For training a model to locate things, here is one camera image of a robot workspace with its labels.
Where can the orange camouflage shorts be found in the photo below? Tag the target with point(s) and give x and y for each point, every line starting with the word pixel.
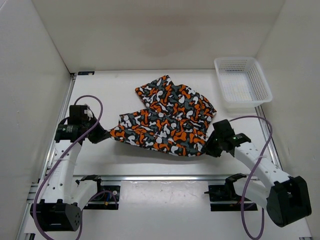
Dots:
pixel 175 120

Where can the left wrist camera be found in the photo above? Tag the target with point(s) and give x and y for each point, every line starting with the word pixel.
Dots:
pixel 88 112

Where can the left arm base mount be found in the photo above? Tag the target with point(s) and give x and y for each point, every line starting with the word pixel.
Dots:
pixel 108 197

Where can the white plastic basket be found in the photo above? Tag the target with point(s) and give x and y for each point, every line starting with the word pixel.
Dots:
pixel 242 82

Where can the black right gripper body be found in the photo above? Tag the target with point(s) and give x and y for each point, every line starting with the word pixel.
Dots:
pixel 214 146

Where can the aluminium table frame rail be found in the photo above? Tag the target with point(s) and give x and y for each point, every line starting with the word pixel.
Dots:
pixel 162 197

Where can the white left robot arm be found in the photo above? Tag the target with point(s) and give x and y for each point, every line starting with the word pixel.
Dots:
pixel 60 199

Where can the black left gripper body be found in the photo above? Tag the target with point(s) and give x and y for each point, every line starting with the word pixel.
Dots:
pixel 97 134

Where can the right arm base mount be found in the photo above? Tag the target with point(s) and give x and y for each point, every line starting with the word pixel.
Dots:
pixel 221 201

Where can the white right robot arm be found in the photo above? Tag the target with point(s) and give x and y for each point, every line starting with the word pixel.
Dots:
pixel 284 197

